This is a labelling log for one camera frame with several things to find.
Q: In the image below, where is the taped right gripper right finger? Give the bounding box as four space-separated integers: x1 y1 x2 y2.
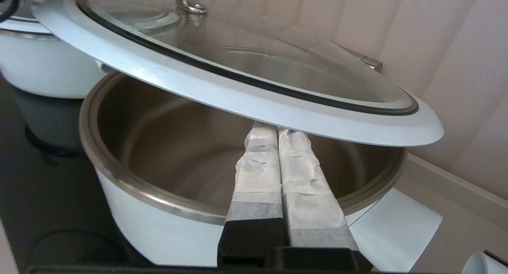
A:
278 127 360 251

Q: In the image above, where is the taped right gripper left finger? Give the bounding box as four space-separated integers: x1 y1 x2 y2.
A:
217 122 285 266

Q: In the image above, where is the glass lid white rim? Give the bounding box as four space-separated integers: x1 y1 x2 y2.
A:
32 0 444 147
0 4 60 40

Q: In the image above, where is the white round pot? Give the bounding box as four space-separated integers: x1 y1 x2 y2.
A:
462 250 508 274
79 72 443 272
0 16 108 99

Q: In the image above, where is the black glass cooktop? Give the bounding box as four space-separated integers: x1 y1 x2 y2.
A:
0 74 159 274

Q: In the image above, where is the black left camera cable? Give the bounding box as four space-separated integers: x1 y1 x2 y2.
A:
0 0 21 23

